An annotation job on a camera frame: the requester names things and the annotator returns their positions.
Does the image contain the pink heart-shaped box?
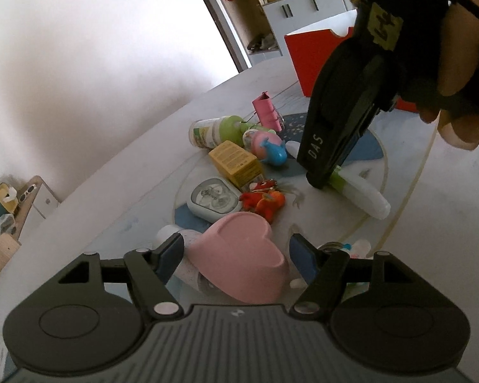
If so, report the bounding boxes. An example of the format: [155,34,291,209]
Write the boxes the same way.
[185,212,289,304]

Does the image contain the white green tube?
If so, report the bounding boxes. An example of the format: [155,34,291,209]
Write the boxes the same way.
[317,166,391,221]

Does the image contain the jar with green lid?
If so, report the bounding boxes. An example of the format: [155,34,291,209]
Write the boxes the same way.
[188,115,244,150]

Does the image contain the person's right hand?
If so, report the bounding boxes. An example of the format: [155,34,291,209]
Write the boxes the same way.
[417,4,479,150]

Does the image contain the white speckled bottle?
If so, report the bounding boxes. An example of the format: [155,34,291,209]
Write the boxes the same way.
[155,224,233,296]

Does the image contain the red cardboard box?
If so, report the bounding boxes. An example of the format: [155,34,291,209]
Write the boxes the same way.
[285,4,403,97]

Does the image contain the red orange toy figure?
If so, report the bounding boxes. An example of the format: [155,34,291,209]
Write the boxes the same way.
[239,179,285,224]

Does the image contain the yellow small carton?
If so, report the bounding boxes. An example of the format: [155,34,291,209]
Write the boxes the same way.
[208,140,265,191]

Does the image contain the wooden sideboard with drawers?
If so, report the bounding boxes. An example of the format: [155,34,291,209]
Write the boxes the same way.
[0,176,60,272]

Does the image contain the pink blue pig toy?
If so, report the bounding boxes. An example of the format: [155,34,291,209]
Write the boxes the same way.
[242,129,287,167]

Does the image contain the pink binder clip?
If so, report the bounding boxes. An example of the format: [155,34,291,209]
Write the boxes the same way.
[253,92,284,132]

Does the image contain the white sunglasses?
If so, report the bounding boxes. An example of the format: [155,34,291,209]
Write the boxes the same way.
[18,183,37,203]

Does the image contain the light green marker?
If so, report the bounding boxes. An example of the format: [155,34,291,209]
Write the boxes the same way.
[241,123,276,134]

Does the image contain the teal yellow tissue box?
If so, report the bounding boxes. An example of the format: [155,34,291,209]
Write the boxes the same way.
[0,183,19,218]

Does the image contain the white cabinet wall unit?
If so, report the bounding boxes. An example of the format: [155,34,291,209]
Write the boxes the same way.
[206,0,358,58]

